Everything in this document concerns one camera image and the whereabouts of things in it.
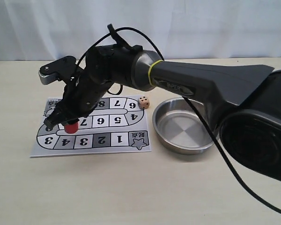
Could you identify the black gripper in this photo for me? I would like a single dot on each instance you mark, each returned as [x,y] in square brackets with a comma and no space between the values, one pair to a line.
[79,99]

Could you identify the red cylinder game piece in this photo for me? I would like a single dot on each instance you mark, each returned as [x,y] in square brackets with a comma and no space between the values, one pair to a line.
[71,128]

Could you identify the wooden die with black pips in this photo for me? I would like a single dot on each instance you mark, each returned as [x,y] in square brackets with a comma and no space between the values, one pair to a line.
[143,102]

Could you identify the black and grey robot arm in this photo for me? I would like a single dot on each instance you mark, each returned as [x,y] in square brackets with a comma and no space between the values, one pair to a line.
[242,103]

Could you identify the grey numbered game board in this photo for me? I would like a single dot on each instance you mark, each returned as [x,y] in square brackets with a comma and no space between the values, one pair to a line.
[117,125]

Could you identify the white curtain backdrop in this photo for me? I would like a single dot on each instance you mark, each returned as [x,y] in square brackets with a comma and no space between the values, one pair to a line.
[49,29]

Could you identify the stainless steel round bowl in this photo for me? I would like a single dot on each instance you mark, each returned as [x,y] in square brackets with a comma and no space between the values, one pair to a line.
[179,129]

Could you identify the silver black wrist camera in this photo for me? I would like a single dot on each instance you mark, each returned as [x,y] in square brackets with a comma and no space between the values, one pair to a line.
[59,70]

